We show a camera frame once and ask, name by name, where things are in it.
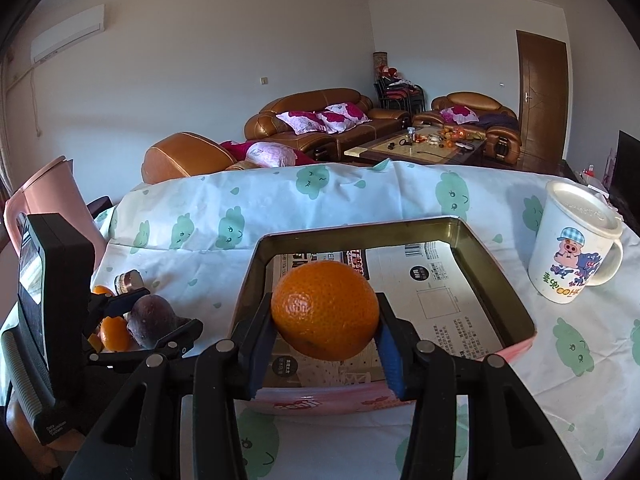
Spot small orange kumquat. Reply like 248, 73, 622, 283
99, 316, 134, 352

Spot layered cake slice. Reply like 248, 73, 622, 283
114, 270, 145, 295

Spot purple passion fruit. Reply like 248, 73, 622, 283
126, 295, 189, 350

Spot large orange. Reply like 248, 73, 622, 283
270, 260, 380, 361

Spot cloud print tablecloth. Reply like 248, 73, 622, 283
93, 162, 639, 479

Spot pink electric kettle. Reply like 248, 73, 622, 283
3, 156, 106, 270

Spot brown leather armchair near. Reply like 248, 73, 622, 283
140, 131, 317, 186

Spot brown leather armchair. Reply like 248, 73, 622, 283
140, 131, 317, 186
412, 91, 522, 166

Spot white cartoon pig mug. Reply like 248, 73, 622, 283
527, 179, 624, 304

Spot light pink round cushion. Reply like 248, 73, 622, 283
245, 142, 297, 168

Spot pink flower pillow left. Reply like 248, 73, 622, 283
277, 110, 329, 136

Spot pink flower pillow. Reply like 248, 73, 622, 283
277, 110, 329, 136
317, 102, 371, 134

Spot black television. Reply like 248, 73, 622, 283
610, 130, 640, 217

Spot brown leather long sofa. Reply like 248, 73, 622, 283
244, 88, 410, 162

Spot white air conditioner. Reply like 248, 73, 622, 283
30, 4, 105, 65

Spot pink flower pillow right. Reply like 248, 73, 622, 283
317, 102, 371, 134

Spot wooden coffee table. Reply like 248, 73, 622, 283
344, 126, 486, 165

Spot brown leather armchair far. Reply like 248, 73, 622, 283
412, 91, 522, 166

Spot pink pillow on armchair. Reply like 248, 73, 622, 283
439, 105, 480, 125

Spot stacked dark chairs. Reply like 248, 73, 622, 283
374, 65, 426, 115

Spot brown wooden door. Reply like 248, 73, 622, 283
516, 30, 570, 162

